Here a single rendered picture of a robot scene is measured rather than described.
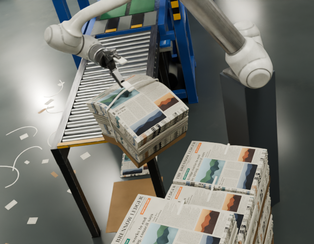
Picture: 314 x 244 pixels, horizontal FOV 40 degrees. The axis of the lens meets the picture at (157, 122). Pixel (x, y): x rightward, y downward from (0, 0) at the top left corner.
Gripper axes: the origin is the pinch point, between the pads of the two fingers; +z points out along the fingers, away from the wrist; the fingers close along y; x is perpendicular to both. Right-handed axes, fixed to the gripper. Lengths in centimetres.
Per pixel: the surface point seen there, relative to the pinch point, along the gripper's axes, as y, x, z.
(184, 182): 45, 1, 31
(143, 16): 64, -92, -139
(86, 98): 56, -2, -74
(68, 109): 55, 12, -71
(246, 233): 46, -1, 67
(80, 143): 50, 22, -34
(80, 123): 54, 13, -53
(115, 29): 62, -65, -140
